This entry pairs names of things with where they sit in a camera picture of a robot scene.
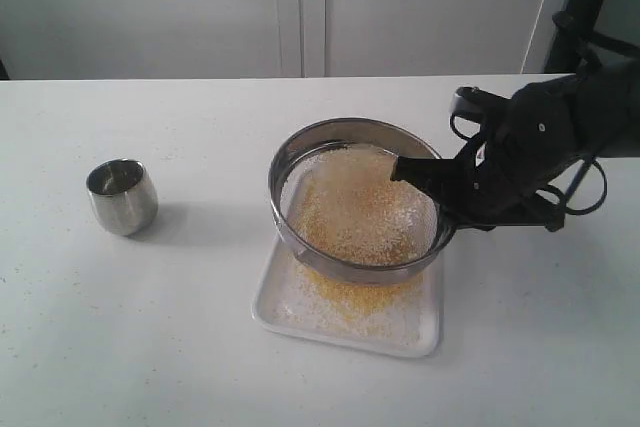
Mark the fine yellow sifted grains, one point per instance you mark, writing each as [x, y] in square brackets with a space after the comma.
[317, 302]

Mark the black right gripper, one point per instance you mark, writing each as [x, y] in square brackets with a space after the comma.
[521, 169]

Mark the round metal sieve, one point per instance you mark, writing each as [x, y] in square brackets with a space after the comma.
[333, 134]

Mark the white square tray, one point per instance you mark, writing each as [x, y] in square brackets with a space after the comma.
[419, 336]

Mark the white cabinet doors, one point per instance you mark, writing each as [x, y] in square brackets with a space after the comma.
[109, 39]

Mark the dark right wrist camera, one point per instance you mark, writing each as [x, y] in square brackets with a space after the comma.
[478, 106]

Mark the yellow and white grains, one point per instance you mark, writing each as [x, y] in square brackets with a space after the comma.
[351, 209]

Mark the stainless steel cup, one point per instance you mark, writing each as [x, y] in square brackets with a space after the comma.
[122, 195]

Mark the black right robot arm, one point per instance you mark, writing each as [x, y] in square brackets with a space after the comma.
[615, 63]

